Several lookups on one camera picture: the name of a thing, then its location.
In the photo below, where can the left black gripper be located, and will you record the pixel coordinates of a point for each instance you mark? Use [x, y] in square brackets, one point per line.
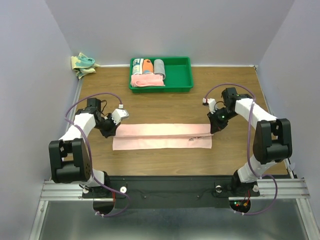
[111, 131]

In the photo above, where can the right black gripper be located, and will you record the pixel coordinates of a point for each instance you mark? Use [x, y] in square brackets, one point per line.
[215, 125]

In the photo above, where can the pink towel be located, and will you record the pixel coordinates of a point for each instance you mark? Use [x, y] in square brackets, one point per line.
[162, 136]
[147, 80]

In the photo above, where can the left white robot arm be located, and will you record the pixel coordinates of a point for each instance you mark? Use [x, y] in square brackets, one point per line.
[70, 156]

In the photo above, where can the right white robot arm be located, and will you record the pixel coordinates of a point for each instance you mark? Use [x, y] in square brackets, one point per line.
[272, 142]

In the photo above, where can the pink rolled towel in tray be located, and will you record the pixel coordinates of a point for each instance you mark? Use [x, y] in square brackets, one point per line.
[147, 80]

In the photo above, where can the green plastic tray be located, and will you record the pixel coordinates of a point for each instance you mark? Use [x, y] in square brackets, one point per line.
[178, 76]

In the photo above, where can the white green rolled towel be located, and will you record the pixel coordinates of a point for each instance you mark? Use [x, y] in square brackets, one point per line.
[137, 66]

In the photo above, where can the orange rolled towel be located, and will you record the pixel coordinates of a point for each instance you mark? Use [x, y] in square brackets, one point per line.
[147, 67]

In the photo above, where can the yellow green crumpled towel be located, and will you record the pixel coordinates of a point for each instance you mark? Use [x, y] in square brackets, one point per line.
[83, 65]

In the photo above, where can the grey rolled towel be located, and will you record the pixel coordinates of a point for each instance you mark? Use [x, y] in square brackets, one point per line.
[159, 68]

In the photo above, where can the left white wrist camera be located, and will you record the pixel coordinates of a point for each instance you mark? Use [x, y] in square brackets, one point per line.
[119, 114]

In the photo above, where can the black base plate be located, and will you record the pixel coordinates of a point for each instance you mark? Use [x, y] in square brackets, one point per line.
[169, 192]

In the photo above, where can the aluminium frame rail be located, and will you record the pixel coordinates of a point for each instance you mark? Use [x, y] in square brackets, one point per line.
[69, 217]

